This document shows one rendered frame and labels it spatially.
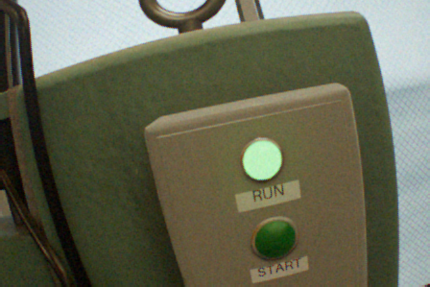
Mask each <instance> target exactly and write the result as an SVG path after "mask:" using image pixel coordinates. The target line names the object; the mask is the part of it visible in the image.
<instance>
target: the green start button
mask: <svg viewBox="0 0 430 287"><path fill-rule="evenodd" d="M298 241H299V229H298V227H297V225H296V224H295V222H294V221H292V220H291V219H289V218H285V217H283V216H277V217H272V218H269V219H266V220H265V221H263V222H262V223H260V224H259V225H258V226H257V227H256V228H255V230H254V232H253V233H252V237H251V246H252V249H253V250H254V253H256V254H257V255H259V256H260V258H264V259H267V260H268V259H270V260H277V259H280V258H283V257H285V256H287V255H288V254H289V253H291V252H292V251H293V250H294V249H295V247H296V245H297V244H298Z"/></svg>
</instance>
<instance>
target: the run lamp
mask: <svg viewBox="0 0 430 287"><path fill-rule="evenodd" d="M240 163H241V168H242V171H243V173H244V174H245V175H246V176H247V177H249V178H250V179H252V180H255V181H258V182H266V181H270V180H272V179H275V178H276V177H277V176H278V175H279V173H280V172H281V170H282V168H283V165H284V153H283V151H282V149H281V147H280V146H279V143H278V142H276V141H275V140H273V139H271V138H269V137H257V139H254V140H253V141H250V142H249V143H248V144H247V145H246V146H245V147H244V149H243V151H242V153H241V156H240Z"/></svg>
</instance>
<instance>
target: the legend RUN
mask: <svg viewBox="0 0 430 287"><path fill-rule="evenodd" d="M234 195H235V200H236V203H237V207H238V212H244V211H249V210H254V209H258V208H261V207H263V206H268V205H272V204H277V203H286V202H288V201H290V200H294V199H299V198H300V196H301V194H300V191H299V180H298V179H296V180H295V181H291V182H287V183H282V184H278V185H273V186H270V187H268V188H264V189H259V190H254V191H250V192H245V193H239V194H234Z"/></svg>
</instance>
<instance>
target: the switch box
mask: <svg viewBox="0 0 430 287"><path fill-rule="evenodd" d="M257 137H269V138H271V139H273V140H275V141H276V142H278V143H279V146H280V147H281V149H282V151H283V153H284V165H283V168H282V170H281V172H280V173H279V175H278V176H277V177H276V178H275V179H272V180H270V181H266V182H258V181H255V180H252V179H250V178H249V177H247V176H246V175H245V174H244V173H243V171H242V168H241V163H240V156H241V153H242V151H243V149H244V147H245V146H246V145H247V144H248V143H249V142H250V141H253V140H254V139H257ZM145 139H146V143H147V148H148V154H149V159H150V163H151V167H152V172H153V177H154V181H155V184H156V189H157V194H158V198H159V202H160V205H161V206H162V211H163V215H164V220H165V223H166V227H168V231H169V235H170V239H171V243H172V247H173V249H174V251H175V255H176V258H177V261H178V265H179V271H180V274H181V275H182V278H183V282H184V285H185V287H367V285H368V284H367V272H368V271H367V266H368V265H367V262H368V261H367V241H366V240H367V237H366V236H367V234H366V215H365V213H366V211H365V199H364V197H365V195H364V187H363V184H364V183H363V175H362V166H361V157H360V149H359V144H358V143H359V140H358V135H357V130H356V121H355V117H354V112H353V107H352V101H351V94H350V93H349V91H348V90H347V88H346V87H344V86H342V85H341V84H337V83H334V84H327V85H323V84H322V85H318V86H315V87H310V88H307V87H306V88H302V89H298V90H293V91H289V92H284V93H283V92H279V93H275V94H270V95H266V96H261V97H256V98H251V99H247V100H242V101H237V102H232V103H227V104H221V105H217V106H212V107H207V108H197V109H193V110H188V111H184V112H178V114H173V115H168V116H163V117H159V118H158V119H157V120H155V121H154V122H153V123H152V124H150V125H149V126H147V128H146V130H145ZM296 179H298V180H299V191H300V194H301V196H300V198H299V199H294V200H290V201H288V202H286V203H277V204H272V205H268V206H263V207H261V208H258V209H254V210H249V211H244V212H238V207H237V203H236V200H235V195H234V194H239V193H245V192H250V191H254V190H259V189H264V188H268V187H270V186H273V185H278V184H282V183H287V182H291V181H295V180H296ZM277 216H283V217H285V218H289V219H291V220H292V221H294V222H295V224H296V225H297V227H298V229H299V241H298V244H297V245H296V247H295V249H294V250H293V251H292V252H291V253H289V254H288V255H287V256H285V257H283V258H280V259H277V260H270V259H268V260H267V259H264V258H260V256H259V255H257V254H256V253H254V250H253V249H252V246H251V237H252V233H253V232H254V230H255V228H256V227H257V226H258V225H259V224H260V223H262V222H263V221H265V220H266V219H269V218H272V217H277ZM304 256H307V257H308V259H307V261H308V268H309V270H305V271H303V272H300V273H297V274H292V275H285V276H281V277H277V278H274V279H270V280H266V281H262V282H257V283H252V279H251V269H256V268H261V267H265V266H270V265H274V264H278V263H282V262H287V261H291V260H293V259H296V258H300V257H304Z"/></svg>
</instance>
